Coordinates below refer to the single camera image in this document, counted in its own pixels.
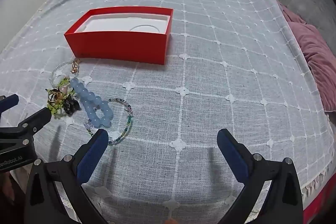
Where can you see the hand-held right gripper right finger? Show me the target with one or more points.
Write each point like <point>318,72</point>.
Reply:
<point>233,155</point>

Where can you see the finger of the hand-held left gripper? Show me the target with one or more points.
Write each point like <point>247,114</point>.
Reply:
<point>39,117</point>
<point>10,102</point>

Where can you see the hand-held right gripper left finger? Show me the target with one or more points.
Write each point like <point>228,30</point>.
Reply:
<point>92,155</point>

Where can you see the gold bangle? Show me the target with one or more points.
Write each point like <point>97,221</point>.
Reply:
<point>53,98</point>

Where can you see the black hair clip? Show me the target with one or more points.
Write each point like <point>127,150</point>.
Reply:
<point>71,104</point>

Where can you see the red cardboard box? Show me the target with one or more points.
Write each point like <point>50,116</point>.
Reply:
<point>118,47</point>

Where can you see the gold charm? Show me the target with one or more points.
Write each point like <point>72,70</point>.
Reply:
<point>75,67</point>

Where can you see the grey checked blanket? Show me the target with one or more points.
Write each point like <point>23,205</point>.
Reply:
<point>210,82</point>

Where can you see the red bed side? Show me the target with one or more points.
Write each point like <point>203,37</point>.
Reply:
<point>320,205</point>

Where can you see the pink pillow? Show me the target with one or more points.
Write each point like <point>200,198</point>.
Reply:
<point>317,56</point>

